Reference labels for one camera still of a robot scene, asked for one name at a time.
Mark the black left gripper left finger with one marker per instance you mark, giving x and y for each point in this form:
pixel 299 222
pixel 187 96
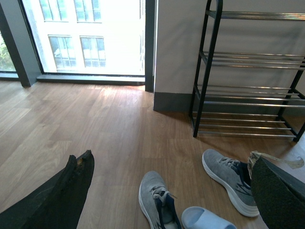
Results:
pixel 57 203

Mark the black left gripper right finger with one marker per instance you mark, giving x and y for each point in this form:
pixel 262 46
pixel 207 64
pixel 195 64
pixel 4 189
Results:
pixel 280 197

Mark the grey knit sneaker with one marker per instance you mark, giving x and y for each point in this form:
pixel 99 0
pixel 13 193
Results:
pixel 157 203
pixel 233 175

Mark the light blue slide sandal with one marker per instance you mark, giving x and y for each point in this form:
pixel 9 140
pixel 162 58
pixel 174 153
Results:
pixel 200 218

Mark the black metal shoe rack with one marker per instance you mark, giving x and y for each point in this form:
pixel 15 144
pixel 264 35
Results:
pixel 250 73

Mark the dark framed window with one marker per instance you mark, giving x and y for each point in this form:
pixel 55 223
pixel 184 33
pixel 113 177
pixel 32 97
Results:
pixel 80 41

